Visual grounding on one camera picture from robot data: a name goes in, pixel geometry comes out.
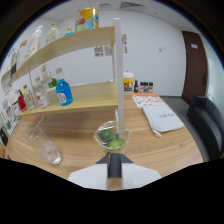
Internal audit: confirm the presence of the black handbag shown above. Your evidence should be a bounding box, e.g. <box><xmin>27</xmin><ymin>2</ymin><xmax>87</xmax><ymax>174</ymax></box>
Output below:
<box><xmin>0</xmin><ymin>128</ymin><xmax>9</xmax><ymax>147</ymax></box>

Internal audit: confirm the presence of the clear bottle orange cap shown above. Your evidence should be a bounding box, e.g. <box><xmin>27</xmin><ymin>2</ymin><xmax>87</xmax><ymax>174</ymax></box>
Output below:
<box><xmin>23</xmin><ymin>89</ymin><xmax>36</xmax><ymax>111</ymax></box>

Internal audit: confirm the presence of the clear glass with ice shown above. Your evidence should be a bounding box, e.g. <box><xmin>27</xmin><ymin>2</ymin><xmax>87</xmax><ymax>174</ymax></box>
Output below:
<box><xmin>20</xmin><ymin>124</ymin><xmax>63</xmax><ymax>166</ymax></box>

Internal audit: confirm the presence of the yellow print paper cup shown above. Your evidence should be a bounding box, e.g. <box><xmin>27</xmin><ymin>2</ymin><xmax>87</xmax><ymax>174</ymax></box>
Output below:
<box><xmin>123</xmin><ymin>71</ymin><xmax>135</xmax><ymax>93</ymax></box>

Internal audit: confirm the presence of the yellow cartoon print can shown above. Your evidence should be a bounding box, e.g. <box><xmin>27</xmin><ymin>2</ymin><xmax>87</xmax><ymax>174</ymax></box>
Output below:
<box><xmin>74</xmin><ymin>7</ymin><xmax>100</xmax><ymax>33</ymax></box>

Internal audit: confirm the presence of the orange printed menu sheet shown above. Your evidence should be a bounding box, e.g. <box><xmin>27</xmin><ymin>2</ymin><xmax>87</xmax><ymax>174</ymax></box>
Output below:
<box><xmin>132</xmin><ymin>93</ymin><xmax>164</xmax><ymax>108</ymax></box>

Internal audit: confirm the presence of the plastic cup of limes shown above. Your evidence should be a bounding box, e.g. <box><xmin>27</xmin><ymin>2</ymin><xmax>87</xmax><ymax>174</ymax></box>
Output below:
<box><xmin>93</xmin><ymin>120</ymin><xmax>133</xmax><ymax>155</ymax></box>

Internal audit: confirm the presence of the blue liquid bottle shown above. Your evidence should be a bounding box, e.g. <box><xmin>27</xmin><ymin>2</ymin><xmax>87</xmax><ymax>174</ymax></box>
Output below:
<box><xmin>55</xmin><ymin>67</ymin><xmax>74</xmax><ymax>107</ymax></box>

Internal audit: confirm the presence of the white-framed wooden shelf rack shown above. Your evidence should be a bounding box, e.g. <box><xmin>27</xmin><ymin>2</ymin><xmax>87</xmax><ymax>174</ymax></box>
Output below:
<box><xmin>0</xmin><ymin>18</ymin><xmax>125</xmax><ymax>136</ymax></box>

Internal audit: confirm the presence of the clear bottle green cap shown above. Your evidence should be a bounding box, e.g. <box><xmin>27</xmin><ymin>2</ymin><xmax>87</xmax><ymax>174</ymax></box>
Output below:
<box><xmin>45</xmin><ymin>21</ymin><xmax>60</xmax><ymax>46</ymax></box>

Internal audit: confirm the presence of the black chair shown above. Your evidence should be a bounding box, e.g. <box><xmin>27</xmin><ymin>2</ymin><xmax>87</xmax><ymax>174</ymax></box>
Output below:
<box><xmin>186</xmin><ymin>94</ymin><xmax>224</xmax><ymax>161</ymax></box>

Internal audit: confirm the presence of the glass jar cork lid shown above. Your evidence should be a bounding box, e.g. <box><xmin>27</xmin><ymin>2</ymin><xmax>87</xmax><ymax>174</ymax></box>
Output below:
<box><xmin>19</xmin><ymin>39</ymin><xmax>30</xmax><ymax>66</ymax></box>

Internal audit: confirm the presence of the soda water can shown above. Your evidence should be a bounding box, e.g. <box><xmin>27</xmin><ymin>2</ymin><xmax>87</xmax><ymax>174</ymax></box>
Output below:
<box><xmin>9</xmin><ymin>49</ymin><xmax>18</xmax><ymax>78</ymax></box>

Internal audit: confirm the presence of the green potted plant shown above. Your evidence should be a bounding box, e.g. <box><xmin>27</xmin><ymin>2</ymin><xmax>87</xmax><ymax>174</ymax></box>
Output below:
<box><xmin>47</xmin><ymin>77</ymin><xmax>58</xmax><ymax>89</ymax></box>

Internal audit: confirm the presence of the dark brown door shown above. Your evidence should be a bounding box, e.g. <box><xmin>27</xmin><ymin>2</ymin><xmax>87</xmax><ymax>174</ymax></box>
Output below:
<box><xmin>181</xmin><ymin>30</ymin><xmax>209</xmax><ymax>106</ymax></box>

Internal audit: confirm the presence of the clear bottle red label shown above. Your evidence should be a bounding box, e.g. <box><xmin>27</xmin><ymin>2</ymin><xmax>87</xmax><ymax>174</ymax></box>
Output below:
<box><xmin>34</xmin><ymin>77</ymin><xmax>51</xmax><ymax>109</ymax></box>

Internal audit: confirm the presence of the colourful wall poster strip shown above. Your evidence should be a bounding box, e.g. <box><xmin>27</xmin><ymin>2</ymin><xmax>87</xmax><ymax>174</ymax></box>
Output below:
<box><xmin>121</xmin><ymin>33</ymin><xmax>128</xmax><ymax>54</ymax></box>

